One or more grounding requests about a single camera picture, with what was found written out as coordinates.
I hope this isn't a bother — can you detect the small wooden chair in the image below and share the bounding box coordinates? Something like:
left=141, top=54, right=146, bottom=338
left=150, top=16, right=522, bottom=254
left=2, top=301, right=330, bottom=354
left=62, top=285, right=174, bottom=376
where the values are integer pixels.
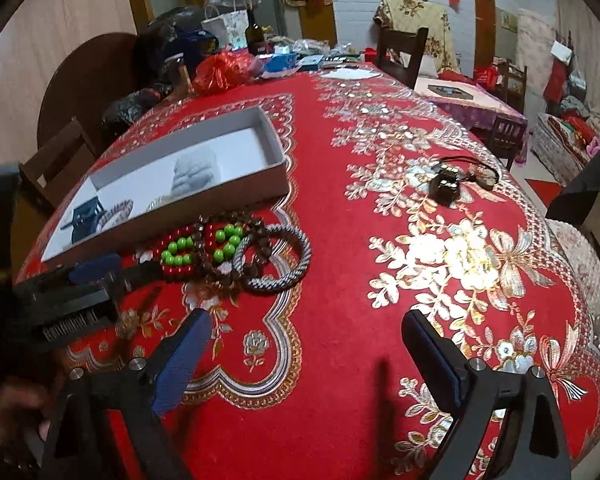
left=500, top=59, right=529, bottom=116

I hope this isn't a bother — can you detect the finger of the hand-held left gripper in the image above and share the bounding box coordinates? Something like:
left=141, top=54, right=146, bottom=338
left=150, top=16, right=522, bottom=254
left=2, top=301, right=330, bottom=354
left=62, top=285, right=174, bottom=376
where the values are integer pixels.
left=114, top=265, right=156, bottom=292
left=66, top=253, right=126, bottom=286

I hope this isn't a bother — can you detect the low wooden chair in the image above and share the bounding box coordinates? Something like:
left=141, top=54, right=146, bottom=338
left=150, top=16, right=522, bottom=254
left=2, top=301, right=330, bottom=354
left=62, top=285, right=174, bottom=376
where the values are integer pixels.
left=490, top=114, right=527, bottom=172

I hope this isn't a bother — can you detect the red plastic bag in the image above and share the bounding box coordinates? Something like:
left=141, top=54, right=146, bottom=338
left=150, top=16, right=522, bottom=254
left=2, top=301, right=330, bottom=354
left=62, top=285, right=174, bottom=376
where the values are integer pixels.
left=192, top=51, right=264, bottom=97

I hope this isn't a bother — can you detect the small black plastic bag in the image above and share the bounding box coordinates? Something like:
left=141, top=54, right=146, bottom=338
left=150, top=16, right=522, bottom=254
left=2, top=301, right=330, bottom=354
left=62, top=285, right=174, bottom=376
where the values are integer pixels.
left=101, top=86, right=174, bottom=137

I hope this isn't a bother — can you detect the white cardboard box tray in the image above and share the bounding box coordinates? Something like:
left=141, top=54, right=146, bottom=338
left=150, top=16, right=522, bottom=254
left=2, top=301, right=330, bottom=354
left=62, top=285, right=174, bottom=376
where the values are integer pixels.
left=40, top=106, right=287, bottom=264

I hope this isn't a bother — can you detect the person's left hand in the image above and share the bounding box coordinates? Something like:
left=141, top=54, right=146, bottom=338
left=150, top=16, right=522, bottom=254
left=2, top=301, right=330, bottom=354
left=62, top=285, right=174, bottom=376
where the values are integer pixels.
left=0, top=377, right=56, bottom=461

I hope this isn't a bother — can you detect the dark wooden chair back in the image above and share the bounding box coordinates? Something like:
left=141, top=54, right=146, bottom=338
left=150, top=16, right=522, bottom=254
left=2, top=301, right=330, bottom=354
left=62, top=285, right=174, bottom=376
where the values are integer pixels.
left=375, top=26, right=430, bottom=91

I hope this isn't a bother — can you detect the white paper gift bag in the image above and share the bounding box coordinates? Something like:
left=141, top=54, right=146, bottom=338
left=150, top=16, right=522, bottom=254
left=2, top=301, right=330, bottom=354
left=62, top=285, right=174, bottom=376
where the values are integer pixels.
left=201, top=0, right=251, bottom=52

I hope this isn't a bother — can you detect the blue hair claw clip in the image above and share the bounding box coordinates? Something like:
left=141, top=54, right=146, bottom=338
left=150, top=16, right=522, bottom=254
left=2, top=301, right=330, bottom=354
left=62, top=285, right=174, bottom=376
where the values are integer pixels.
left=60, top=196, right=107, bottom=244

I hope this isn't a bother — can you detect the floral cloth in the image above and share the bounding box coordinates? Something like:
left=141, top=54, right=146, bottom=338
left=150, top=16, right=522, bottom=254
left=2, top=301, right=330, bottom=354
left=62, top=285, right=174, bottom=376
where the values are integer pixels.
left=373, top=0, right=461, bottom=74

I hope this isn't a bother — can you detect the blue bag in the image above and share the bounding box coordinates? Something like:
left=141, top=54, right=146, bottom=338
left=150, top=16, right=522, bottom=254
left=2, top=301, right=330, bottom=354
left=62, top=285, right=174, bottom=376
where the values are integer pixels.
left=167, top=30, right=222, bottom=62

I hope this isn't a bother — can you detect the blue packet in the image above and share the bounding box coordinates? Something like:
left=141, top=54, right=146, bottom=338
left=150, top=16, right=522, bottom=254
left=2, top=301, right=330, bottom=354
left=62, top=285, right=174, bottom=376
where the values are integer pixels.
left=266, top=52, right=299, bottom=74

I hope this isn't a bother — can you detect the round wooden tabletop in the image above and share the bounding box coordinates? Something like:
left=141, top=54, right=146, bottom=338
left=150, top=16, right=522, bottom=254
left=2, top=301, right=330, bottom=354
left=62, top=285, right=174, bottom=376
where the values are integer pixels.
left=36, top=32, right=141, bottom=157

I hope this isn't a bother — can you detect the wooden chair with tan seat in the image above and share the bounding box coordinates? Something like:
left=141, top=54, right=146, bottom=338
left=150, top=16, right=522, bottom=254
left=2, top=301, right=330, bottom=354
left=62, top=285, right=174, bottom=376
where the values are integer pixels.
left=19, top=116, right=101, bottom=207

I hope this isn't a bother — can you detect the white paper sheet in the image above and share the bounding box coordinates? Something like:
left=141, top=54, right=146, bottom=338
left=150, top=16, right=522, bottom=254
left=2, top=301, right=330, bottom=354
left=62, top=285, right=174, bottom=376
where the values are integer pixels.
left=322, top=67, right=384, bottom=81

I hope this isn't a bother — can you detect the grey woven bracelet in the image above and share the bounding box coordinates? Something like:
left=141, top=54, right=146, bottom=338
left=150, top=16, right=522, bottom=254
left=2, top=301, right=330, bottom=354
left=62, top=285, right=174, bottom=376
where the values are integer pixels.
left=232, top=224, right=314, bottom=295

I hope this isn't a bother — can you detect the glass jar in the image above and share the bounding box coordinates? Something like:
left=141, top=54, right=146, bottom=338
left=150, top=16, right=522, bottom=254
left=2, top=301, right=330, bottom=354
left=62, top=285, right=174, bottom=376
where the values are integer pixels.
left=172, top=56, right=194, bottom=97

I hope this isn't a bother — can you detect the dark wine bottle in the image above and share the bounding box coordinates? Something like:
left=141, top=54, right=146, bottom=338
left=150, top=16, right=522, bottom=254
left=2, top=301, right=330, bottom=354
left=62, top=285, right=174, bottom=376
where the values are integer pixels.
left=245, top=2, right=266, bottom=57

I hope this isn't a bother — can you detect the red green bead bracelet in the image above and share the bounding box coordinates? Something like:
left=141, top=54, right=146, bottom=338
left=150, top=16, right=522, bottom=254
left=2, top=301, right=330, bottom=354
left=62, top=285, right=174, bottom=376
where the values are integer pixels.
left=159, top=222, right=246, bottom=281

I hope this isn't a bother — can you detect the red floral tablecloth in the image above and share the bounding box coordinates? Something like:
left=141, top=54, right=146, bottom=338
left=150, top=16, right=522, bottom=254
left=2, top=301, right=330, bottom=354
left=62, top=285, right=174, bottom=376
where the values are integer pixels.
left=15, top=66, right=600, bottom=480

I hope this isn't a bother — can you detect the black cube hair tie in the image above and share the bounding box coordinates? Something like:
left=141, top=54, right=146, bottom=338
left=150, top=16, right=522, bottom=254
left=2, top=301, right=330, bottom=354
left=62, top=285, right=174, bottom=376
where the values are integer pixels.
left=429, top=156, right=502, bottom=207

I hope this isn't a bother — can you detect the table with purple cloth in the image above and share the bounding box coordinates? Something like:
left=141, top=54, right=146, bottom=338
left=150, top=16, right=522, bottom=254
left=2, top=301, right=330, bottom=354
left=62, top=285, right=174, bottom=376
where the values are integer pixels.
left=414, top=77, right=529, bottom=132

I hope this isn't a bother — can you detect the large black plastic bag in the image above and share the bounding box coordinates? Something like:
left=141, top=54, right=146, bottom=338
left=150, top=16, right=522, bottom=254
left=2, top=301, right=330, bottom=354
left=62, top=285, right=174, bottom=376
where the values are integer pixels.
left=134, top=6, right=222, bottom=87

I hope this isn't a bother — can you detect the pearly spiral hair tie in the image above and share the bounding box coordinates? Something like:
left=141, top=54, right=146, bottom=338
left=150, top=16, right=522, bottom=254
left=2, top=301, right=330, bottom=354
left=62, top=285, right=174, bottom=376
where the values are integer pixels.
left=97, top=199, right=134, bottom=222

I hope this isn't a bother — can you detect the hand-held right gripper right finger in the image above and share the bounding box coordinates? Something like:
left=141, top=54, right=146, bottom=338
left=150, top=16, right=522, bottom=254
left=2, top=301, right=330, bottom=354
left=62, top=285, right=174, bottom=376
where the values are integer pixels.
left=401, top=309, right=574, bottom=480

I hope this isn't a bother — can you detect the dark wooden bead bracelet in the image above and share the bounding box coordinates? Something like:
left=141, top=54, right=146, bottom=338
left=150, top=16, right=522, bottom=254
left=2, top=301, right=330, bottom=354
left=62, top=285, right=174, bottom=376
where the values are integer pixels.
left=194, top=212, right=282, bottom=287

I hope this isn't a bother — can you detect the pile of clothes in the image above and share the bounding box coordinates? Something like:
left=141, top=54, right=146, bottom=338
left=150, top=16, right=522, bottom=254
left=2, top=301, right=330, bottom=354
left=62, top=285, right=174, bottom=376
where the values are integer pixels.
left=531, top=95, right=600, bottom=187

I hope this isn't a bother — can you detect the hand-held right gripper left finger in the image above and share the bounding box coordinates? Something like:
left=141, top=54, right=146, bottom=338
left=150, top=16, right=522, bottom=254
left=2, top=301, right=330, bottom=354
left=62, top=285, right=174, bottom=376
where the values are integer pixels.
left=40, top=307, right=214, bottom=480

